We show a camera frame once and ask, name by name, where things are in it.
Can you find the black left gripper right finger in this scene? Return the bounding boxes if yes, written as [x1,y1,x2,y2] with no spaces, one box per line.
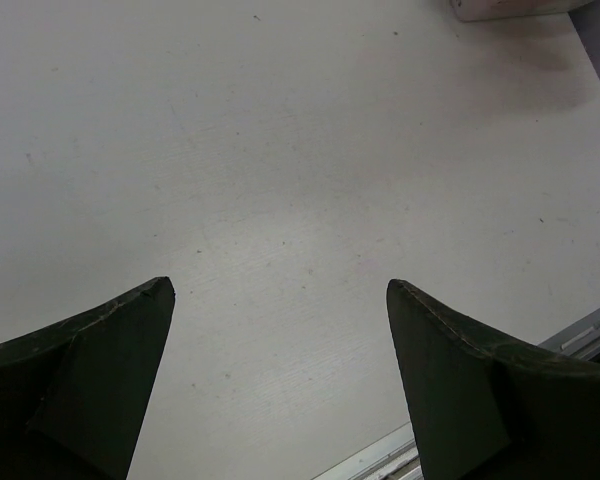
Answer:
[386,280,600,479]

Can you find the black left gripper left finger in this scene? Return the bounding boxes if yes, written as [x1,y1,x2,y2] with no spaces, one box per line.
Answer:
[0,277,175,479]

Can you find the white plastic laundry basket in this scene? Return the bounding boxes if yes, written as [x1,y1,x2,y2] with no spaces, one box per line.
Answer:
[449,0,592,22]

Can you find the aluminium table frame rail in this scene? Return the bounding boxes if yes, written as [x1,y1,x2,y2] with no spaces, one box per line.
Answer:
[316,308,600,480]

